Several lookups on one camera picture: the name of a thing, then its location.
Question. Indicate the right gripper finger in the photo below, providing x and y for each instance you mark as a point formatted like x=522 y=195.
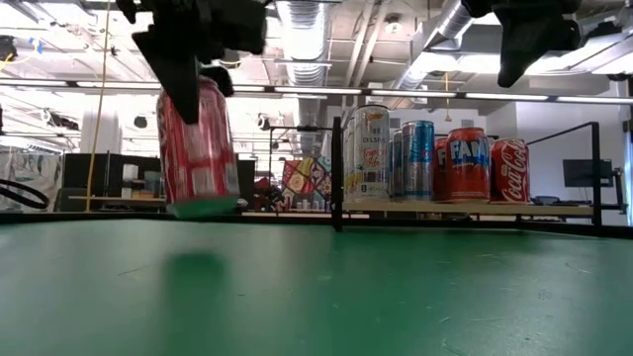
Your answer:
x=519 y=49

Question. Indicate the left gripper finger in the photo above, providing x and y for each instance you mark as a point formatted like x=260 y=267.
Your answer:
x=217 y=79
x=175 y=79

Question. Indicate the red Coca-Cola can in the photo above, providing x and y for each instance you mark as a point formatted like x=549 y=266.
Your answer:
x=212 y=148
x=509 y=173

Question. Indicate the red Fanta can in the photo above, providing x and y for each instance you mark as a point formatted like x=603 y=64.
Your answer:
x=439 y=173
x=467 y=168

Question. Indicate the black ceiling dome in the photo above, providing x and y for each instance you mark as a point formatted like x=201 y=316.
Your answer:
x=231 y=62

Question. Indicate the white round pillar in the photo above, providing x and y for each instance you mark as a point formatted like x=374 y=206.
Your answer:
x=101 y=133

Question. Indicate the black monitor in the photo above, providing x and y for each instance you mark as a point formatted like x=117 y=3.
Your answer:
x=588 y=173
x=79 y=173
x=245 y=178

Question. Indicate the long ceiling light bar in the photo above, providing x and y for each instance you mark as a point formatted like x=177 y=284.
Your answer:
x=321 y=90

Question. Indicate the colourful patterned cloth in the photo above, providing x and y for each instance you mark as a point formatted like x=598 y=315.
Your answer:
x=306 y=180

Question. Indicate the green table mat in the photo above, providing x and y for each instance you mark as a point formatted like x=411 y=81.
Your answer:
x=297 y=296

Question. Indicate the silver ventilation duct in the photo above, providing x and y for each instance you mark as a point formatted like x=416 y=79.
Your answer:
x=435 y=44
x=304 y=49

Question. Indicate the wooden shelf with black frame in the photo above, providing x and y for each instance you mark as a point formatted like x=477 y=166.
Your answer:
x=445 y=207

